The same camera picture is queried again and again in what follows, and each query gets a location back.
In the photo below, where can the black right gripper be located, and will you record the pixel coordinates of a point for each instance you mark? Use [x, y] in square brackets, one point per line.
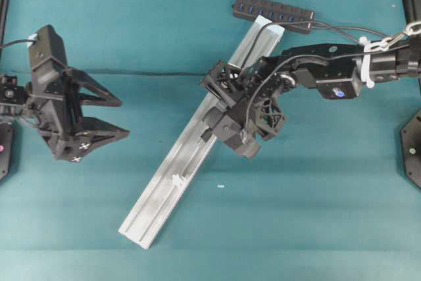
[259, 85]

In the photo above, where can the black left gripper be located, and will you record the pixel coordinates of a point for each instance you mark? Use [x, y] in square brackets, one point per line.
[53, 106]

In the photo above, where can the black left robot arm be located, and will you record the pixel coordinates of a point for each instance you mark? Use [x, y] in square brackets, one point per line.
[13, 98]

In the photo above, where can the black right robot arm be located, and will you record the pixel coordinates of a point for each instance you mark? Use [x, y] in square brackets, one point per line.
[335, 70]

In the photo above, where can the black USB hub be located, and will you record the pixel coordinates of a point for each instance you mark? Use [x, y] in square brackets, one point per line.
[276, 12]

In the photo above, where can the teal table mat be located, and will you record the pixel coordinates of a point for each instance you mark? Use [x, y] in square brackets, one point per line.
[326, 200]

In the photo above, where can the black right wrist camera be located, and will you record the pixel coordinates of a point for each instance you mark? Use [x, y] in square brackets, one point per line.
[242, 142]

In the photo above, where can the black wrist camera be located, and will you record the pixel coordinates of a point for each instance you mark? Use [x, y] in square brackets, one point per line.
[47, 60]
[242, 142]

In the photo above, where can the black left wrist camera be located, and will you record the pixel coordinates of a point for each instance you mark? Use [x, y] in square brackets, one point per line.
[47, 60]

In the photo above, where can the aluminium rail profile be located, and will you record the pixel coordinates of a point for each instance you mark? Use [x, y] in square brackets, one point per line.
[172, 178]

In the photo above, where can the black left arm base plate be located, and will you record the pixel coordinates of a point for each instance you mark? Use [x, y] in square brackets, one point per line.
[7, 135]

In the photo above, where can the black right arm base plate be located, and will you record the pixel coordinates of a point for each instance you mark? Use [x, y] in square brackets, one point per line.
[410, 144]

